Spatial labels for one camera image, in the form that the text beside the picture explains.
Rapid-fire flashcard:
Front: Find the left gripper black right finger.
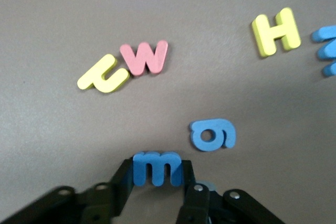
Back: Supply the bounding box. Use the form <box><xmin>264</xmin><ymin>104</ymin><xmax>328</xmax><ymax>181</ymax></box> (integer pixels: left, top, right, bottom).
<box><xmin>175</xmin><ymin>160</ymin><xmax>287</xmax><ymax>224</ymax></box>

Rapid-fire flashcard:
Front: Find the pink foam lowercase w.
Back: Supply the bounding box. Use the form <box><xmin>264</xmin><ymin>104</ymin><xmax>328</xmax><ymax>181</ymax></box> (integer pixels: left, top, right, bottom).
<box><xmin>120</xmin><ymin>39</ymin><xmax>169</xmax><ymax>77</ymax></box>

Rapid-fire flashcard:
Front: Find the blue foam uppercase M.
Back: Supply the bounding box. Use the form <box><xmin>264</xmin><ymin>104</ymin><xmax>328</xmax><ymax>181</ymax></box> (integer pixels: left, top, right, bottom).
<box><xmin>311</xmin><ymin>25</ymin><xmax>336</xmax><ymax>77</ymax></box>

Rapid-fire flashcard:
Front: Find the yellow foam lowercase h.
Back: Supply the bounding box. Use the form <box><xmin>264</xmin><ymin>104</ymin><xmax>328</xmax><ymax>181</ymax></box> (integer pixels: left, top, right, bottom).
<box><xmin>77</xmin><ymin>54</ymin><xmax>131</xmax><ymax>93</ymax></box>

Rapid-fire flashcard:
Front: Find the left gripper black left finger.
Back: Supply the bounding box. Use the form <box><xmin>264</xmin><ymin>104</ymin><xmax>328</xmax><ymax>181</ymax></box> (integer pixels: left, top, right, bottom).
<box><xmin>0</xmin><ymin>158</ymin><xmax>134</xmax><ymax>224</ymax></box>

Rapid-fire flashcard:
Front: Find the yellow foam uppercase H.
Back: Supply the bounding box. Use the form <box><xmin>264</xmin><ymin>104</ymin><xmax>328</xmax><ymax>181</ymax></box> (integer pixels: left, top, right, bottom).
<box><xmin>251</xmin><ymin>7</ymin><xmax>302</xmax><ymax>58</ymax></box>

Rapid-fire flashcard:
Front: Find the brown table cover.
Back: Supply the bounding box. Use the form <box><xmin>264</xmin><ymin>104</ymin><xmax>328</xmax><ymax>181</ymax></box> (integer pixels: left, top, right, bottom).
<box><xmin>0</xmin><ymin>0</ymin><xmax>336</xmax><ymax>224</ymax></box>

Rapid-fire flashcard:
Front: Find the blue foam lowercase m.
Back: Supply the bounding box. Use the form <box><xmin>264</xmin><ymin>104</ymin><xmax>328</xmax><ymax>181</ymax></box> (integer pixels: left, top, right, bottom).
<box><xmin>132</xmin><ymin>151</ymin><xmax>183</xmax><ymax>187</ymax></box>

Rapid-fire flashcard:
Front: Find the blue foam lowercase g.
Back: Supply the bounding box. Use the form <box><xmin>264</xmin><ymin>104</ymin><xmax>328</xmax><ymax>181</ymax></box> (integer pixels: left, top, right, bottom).
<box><xmin>188</xmin><ymin>118</ymin><xmax>237</xmax><ymax>153</ymax></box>

